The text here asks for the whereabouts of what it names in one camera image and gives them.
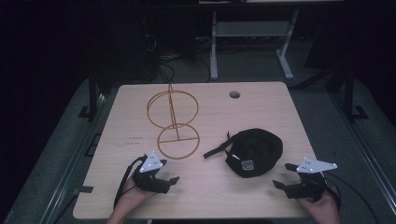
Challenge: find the person's right hand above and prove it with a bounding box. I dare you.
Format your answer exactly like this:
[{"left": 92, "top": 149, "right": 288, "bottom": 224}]
[{"left": 298, "top": 191, "right": 341, "bottom": 224}]

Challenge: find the person's left hand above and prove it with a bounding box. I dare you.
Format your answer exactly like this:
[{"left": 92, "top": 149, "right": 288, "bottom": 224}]
[{"left": 112, "top": 177, "right": 157, "bottom": 217}]

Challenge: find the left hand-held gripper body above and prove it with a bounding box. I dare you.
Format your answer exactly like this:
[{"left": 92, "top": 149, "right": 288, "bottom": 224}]
[{"left": 132, "top": 150, "right": 171, "bottom": 194}]

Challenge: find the black cap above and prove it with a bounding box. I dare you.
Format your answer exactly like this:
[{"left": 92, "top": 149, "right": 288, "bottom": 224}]
[{"left": 203, "top": 127, "right": 285, "bottom": 179}]

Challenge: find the black metal post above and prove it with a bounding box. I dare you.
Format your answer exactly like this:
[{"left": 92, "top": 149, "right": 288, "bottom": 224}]
[
  {"left": 78, "top": 73, "right": 106, "bottom": 121},
  {"left": 341, "top": 60, "right": 370, "bottom": 123}
]

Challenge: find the tangle of floor cables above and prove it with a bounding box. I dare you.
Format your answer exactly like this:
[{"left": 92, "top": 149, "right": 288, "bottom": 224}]
[{"left": 141, "top": 32, "right": 213, "bottom": 84}]

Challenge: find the gold wire hat stand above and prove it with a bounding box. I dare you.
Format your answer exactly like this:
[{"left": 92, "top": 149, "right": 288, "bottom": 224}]
[{"left": 146, "top": 82, "right": 201, "bottom": 161}]

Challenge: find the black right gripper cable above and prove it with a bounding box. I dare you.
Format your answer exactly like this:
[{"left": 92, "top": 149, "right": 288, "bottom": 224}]
[{"left": 322, "top": 171, "right": 381, "bottom": 224}]

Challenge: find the grey metal stand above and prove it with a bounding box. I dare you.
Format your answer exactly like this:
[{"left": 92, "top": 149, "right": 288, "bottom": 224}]
[{"left": 209, "top": 8, "right": 301, "bottom": 81}]

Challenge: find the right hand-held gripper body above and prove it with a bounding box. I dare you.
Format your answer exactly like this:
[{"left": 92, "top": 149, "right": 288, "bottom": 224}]
[{"left": 284, "top": 156, "right": 338, "bottom": 203}]

